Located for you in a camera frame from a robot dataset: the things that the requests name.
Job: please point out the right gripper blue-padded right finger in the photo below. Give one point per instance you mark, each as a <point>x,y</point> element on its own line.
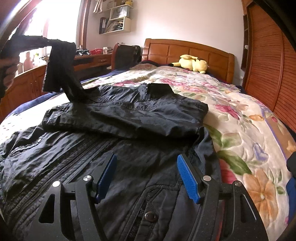
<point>226,212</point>

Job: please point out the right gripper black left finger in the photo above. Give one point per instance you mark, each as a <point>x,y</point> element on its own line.
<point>53,220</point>

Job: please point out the dark navy jacket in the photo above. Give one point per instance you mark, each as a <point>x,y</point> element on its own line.
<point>146,126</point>

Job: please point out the folded dark and blue clothes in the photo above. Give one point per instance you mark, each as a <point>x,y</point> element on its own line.
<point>291,190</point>

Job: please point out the person's left hand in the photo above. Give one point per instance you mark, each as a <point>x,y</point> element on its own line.
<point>9,66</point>

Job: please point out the navy blue bed sheet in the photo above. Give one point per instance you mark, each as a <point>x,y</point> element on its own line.
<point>45,97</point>

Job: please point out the floral quilt bedspread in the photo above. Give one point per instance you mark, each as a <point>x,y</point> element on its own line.
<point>250,141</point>

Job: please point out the red basket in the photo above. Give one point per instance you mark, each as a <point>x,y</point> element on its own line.
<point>97,51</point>

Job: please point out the white carton on desk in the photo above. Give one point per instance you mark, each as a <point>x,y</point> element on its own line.
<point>105,50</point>

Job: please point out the dark wooden chair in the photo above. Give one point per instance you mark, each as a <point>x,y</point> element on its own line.
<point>124,56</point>

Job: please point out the yellow plush toy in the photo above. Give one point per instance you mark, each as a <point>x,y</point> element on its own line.
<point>191,63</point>

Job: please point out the wooden louvered wardrobe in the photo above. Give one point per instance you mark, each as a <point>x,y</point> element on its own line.
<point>270,63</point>

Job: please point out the window with wooden frame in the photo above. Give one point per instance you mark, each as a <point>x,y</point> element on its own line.
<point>63,20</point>

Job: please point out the white wall shelf unit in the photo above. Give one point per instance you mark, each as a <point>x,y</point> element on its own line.
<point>116,16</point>

